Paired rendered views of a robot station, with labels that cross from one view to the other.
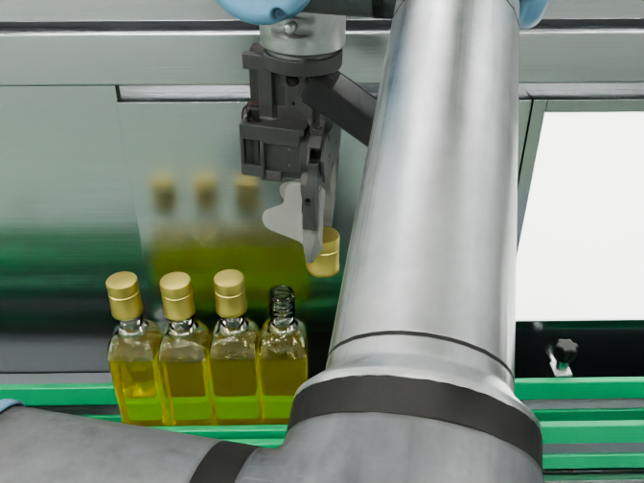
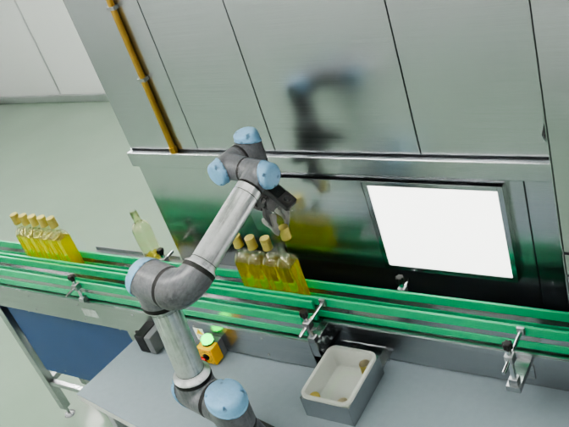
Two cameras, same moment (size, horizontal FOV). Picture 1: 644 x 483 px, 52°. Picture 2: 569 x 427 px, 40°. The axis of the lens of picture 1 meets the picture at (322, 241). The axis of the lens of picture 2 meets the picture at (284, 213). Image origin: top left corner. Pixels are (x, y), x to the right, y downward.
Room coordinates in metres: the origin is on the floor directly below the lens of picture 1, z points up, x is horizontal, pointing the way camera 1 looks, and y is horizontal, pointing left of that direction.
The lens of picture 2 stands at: (-0.97, -1.40, 2.54)
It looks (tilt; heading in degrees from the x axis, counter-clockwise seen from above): 31 degrees down; 42
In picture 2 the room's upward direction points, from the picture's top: 20 degrees counter-clockwise
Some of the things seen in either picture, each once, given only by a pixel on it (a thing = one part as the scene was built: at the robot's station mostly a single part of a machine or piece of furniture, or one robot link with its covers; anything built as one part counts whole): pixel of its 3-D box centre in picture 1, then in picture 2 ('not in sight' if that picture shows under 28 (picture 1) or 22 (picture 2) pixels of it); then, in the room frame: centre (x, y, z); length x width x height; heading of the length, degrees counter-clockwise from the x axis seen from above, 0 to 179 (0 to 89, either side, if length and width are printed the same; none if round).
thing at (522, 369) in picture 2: not in sight; (515, 366); (0.48, -0.72, 0.90); 0.17 x 0.05 x 0.23; 1
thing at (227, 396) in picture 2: not in sight; (228, 406); (0.09, -0.01, 0.95); 0.13 x 0.12 x 0.14; 80
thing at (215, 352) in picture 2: not in sight; (211, 350); (0.39, 0.35, 0.79); 0.07 x 0.07 x 0.07; 1
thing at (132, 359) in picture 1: (145, 392); (251, 275); (0.59, 0.22, 0.99); 0.06 x 0.06 x 0.21; 0
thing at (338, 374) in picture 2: not in sight; (342, 383); (0.37, -0.20, 0.80); 0.22 x 0.17 x 0.09; 1
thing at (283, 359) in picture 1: (285, 390); (294, 280); (0.59, 0.05, 0.99); 0.06 x 0.06 x 0.21; 0
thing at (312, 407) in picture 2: not in sight; (346, 379); (0.40, -0.20, 0.79); 0.27 x 0.17 x 0.08; 1
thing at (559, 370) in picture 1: (552, 370); (406, 288); (0.67, -0.32, 0.94); 0.07 x 0.04 x 0.13; 1
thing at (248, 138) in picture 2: not in sight; (249, 147); (0.58, 0.02, 1.52); 0.09 x 0.08 x 0.11; 170
